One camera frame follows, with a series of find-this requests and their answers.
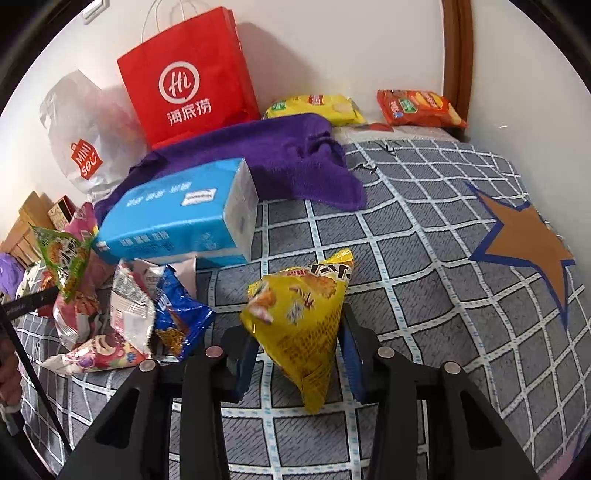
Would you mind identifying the pink large snack bag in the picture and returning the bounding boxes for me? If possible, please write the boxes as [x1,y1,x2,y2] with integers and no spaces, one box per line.
[53,202,114,350]

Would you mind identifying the grey checked tablecloth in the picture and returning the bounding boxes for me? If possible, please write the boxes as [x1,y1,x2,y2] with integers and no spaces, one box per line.
[16,140,590,479]

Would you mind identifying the red paper Haidilao bag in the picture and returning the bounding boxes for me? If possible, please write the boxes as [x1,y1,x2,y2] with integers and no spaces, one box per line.
[117,6,260,150]

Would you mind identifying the white Miniso plastic bag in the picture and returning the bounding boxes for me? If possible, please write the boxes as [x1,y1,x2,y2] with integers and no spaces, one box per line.
[39,70,148,203]

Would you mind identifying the purple towel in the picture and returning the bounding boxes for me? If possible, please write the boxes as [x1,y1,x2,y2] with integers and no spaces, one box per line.
[94,114,367,222]

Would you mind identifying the orange chips bag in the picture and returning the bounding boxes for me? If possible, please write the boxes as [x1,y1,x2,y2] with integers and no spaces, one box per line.
[377,90,468,130]

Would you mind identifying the person's left hand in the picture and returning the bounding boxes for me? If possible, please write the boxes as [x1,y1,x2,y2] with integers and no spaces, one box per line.
[0,338,22,407]

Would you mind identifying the brown wooden door frame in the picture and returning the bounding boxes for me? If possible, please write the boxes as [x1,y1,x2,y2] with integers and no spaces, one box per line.
[441,0,474,120]

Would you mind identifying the blue tissue pack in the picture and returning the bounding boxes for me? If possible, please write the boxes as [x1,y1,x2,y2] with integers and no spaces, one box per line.
[93,158,259,269]

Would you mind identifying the colourful pink candy packet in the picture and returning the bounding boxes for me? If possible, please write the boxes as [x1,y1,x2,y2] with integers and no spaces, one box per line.
[40,332,150,376]

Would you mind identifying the small framed picture box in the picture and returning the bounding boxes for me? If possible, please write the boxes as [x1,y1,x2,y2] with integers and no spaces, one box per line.
[47,195,77,231]

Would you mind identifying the green snack packet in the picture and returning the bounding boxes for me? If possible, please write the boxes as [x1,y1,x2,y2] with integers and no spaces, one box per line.
[32,226,94,303]

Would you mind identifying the white red snack packet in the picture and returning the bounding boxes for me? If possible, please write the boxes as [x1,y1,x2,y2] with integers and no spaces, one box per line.
[109,260,164,358]

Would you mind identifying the blue snack packet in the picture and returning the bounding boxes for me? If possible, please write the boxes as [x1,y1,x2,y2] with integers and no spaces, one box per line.
[153,266,215,362]

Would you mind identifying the yellow triangular snack packet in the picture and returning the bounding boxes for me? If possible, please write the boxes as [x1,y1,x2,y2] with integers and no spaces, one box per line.
[240,248,355,414]

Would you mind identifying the yellow chips bag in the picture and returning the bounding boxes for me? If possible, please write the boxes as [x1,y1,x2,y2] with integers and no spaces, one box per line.
[264,94,366,127]

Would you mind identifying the white wall switch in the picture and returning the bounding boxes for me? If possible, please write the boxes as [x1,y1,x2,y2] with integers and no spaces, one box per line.
[81,0,110,25]

